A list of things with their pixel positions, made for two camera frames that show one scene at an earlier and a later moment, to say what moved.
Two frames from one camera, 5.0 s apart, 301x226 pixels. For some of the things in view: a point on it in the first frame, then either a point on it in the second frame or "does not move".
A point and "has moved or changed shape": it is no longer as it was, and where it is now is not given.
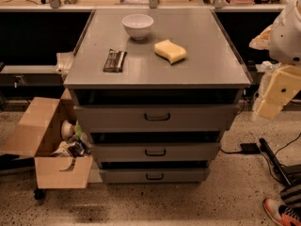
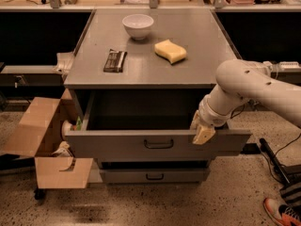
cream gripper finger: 262,40 -> 196,123
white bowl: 137,25 does not move
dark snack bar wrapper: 115,61 does not move
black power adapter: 250,148 does not move
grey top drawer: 156,118 has moved or changed shape
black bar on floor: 274,160 does not move
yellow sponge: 170,51 does not move
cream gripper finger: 284,87 -> 203,135
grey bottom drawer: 154,175 does not move
